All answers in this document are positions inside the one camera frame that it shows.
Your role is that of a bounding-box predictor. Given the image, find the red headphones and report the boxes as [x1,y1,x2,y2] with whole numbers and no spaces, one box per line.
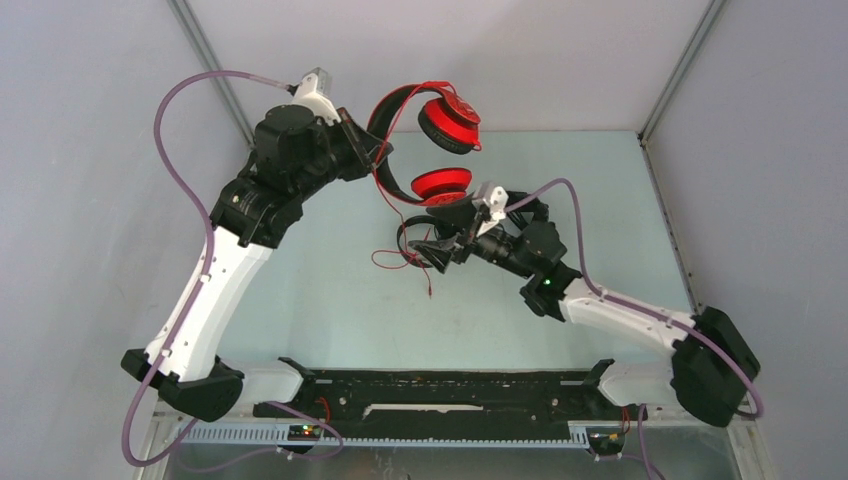
[366,81,482,207]

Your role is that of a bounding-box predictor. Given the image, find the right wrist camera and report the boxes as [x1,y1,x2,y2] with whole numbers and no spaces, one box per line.
[471,181,509,237]

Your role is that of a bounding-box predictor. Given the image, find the aluminium frame rail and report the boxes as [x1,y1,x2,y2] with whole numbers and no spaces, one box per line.
[152,377,757,452]

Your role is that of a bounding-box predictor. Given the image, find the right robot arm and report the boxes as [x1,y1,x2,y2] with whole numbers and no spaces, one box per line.
[409,199,764,427]

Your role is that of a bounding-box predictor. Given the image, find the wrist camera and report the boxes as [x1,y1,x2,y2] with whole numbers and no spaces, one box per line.
[471,181,509,237]
[291,67,341,126]

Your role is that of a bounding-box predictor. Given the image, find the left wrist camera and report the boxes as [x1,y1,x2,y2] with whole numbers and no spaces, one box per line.
[291,67,341,126]

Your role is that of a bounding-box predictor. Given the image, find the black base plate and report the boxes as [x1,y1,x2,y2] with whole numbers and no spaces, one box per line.
[289,369,641,442]

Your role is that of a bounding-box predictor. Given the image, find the small black headphones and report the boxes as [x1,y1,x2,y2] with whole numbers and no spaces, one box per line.
[396,215,442,270]

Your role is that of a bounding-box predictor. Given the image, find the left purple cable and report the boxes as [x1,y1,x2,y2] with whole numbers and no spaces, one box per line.
[122,70,346,469]

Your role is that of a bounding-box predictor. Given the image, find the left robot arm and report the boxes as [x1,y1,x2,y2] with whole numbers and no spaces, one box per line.
[121,105,391,422]

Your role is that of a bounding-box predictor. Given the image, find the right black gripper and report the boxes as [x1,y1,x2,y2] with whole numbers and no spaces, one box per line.
[408,191,536,281]

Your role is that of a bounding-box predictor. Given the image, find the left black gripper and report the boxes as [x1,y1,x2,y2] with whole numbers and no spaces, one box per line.
[290,106,391,202]

